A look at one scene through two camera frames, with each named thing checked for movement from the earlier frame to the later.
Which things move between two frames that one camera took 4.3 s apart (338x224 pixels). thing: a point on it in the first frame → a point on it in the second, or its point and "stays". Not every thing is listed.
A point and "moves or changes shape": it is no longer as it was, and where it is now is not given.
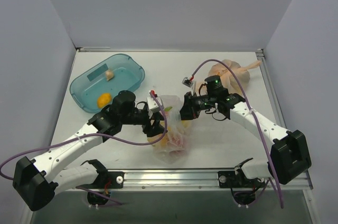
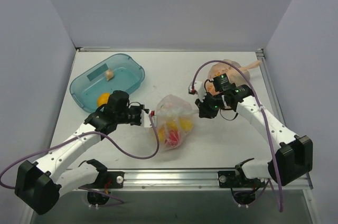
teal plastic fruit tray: (118, 73) stays
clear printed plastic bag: (176, 142) moves or changes shape
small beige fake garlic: (109, 75) stays
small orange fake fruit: (103, 100) stays
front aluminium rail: (181, 180) stays
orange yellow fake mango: (165, 140) → (171, 125)
